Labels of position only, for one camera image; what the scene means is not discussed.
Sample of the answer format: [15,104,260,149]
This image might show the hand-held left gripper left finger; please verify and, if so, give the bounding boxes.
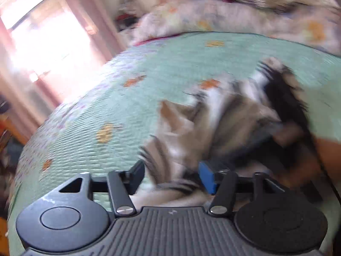
[59,160,146,217]

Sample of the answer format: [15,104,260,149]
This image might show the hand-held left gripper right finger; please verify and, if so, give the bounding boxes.
[198,161,287,216]

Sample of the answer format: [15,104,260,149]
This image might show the striped white sweater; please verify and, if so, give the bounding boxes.
[139,59,315,208]

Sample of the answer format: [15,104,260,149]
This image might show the green bee-print bedspread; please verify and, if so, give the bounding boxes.
[7,31,341,256]

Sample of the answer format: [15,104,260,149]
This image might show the floral duvet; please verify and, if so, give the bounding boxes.
[130,0,341,56]

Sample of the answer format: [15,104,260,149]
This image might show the black and white patterned cloth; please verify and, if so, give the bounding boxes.
[240,0,307,14]

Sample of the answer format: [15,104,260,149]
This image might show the window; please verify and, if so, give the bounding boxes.
[0,0,104,91]

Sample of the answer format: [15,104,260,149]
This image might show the white plastic bag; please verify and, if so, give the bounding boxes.
[117,0,139,30]

